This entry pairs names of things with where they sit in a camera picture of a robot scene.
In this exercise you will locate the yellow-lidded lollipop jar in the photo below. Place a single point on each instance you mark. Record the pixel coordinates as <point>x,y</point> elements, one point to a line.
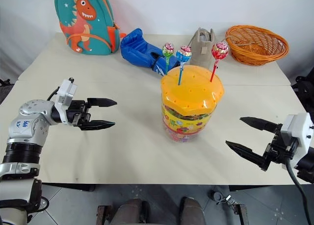
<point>191,105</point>

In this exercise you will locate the dark rounded right foot shape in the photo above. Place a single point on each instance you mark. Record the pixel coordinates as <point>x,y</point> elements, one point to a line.
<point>191,210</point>

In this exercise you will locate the black caster wheel clamp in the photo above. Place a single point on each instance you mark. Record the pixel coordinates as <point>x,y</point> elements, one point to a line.
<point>222,198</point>

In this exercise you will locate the black chair base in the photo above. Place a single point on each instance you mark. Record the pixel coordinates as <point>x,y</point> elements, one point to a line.
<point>304,90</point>

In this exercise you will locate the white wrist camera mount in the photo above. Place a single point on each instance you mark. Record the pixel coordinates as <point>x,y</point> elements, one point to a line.
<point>64,92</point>
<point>296,130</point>

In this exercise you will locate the black object at wall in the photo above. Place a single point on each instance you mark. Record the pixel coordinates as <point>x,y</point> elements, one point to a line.
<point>4,82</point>

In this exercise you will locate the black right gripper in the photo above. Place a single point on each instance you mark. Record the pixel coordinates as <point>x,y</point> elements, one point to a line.
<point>276,152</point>

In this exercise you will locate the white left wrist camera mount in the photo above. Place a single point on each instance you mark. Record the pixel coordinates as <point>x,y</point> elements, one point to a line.
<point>64,92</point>

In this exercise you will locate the dark rounded left foot shape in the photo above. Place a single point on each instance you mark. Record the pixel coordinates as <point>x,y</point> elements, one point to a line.
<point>131,211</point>

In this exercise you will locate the teal dinosaur backpack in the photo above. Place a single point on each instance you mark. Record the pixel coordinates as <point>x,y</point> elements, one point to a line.
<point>84,22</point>

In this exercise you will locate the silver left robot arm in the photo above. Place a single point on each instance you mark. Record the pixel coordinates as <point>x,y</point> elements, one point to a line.
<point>22,127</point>

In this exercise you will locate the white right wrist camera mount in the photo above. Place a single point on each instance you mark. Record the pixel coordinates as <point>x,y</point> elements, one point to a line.
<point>296,130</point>

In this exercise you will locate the blue boxing glove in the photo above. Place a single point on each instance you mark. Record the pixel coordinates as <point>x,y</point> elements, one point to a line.
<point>142,51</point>

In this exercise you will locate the orange wicker basket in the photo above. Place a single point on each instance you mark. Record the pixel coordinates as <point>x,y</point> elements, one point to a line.
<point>257,44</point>

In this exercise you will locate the blue-stick lollipop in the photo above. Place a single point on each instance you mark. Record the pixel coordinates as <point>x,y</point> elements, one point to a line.
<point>182,60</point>

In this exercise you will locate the red-stick lollipop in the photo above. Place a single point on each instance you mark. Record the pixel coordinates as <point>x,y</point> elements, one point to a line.
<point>218,56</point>

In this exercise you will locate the dark rounded foot shape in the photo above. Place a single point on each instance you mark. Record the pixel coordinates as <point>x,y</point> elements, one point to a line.
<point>131,211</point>
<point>191,210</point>

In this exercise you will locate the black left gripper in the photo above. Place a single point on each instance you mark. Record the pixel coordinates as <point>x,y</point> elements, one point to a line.
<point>75,112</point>

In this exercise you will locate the beige small tote bag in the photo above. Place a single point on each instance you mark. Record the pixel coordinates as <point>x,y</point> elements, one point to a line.
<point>202,47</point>

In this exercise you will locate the green-stick lollipop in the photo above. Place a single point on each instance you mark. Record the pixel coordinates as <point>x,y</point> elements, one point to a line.
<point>167,54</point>

